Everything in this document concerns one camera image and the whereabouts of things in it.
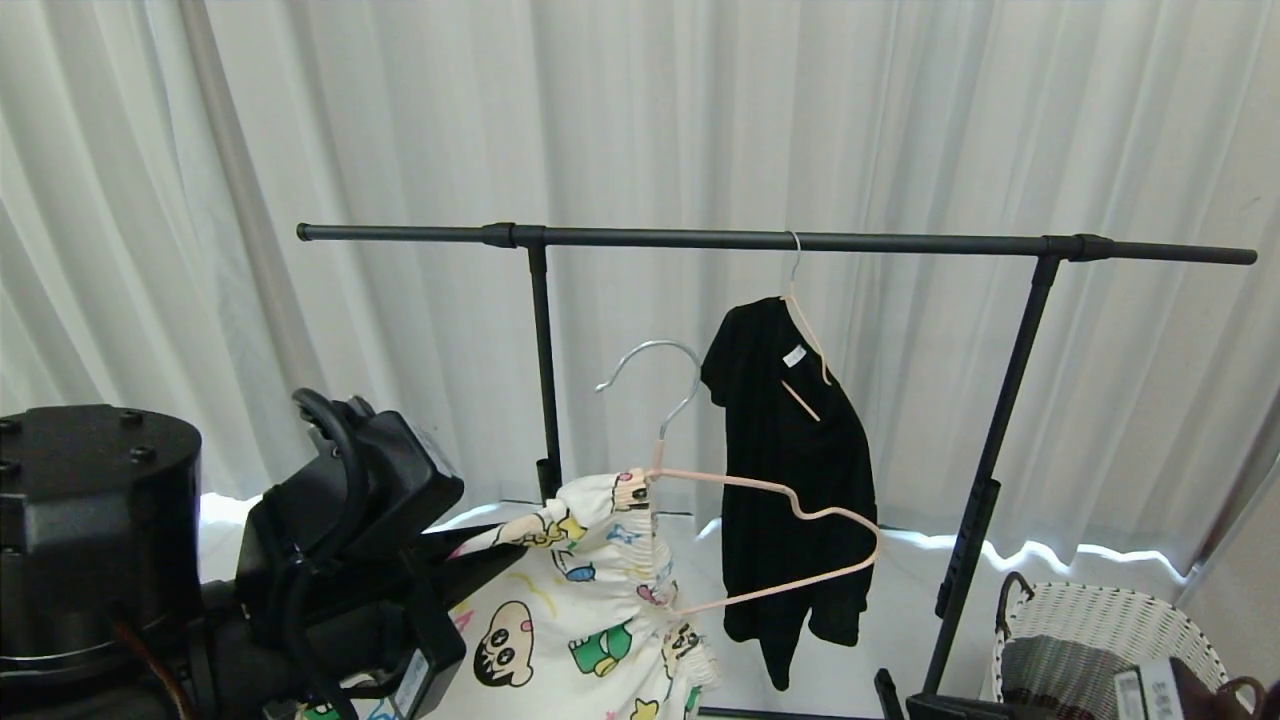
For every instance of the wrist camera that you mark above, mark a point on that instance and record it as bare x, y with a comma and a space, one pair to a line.
1180, 695
380, 490

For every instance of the white curtain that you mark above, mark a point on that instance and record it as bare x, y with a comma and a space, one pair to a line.
400, 120

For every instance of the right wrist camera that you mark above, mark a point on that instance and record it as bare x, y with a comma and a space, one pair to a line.
1180, 695

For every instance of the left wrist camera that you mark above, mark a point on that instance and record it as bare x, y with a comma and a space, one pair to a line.
380, 490

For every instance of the cream printed garment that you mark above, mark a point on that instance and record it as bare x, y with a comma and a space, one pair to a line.
580, 620

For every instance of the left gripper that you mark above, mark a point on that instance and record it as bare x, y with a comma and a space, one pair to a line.
370, 640

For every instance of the white laundry basket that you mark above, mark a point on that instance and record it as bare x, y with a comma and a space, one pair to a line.
1100, 620

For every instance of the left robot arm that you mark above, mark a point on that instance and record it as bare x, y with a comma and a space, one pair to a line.
90, 540

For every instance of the pink clothes hanger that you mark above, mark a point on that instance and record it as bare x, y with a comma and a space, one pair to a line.
805, 330
720, 480

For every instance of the black garment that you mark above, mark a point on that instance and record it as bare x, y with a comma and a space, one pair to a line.
790, 520

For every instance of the black clothes rack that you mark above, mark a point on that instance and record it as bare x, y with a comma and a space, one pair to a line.
900, 241

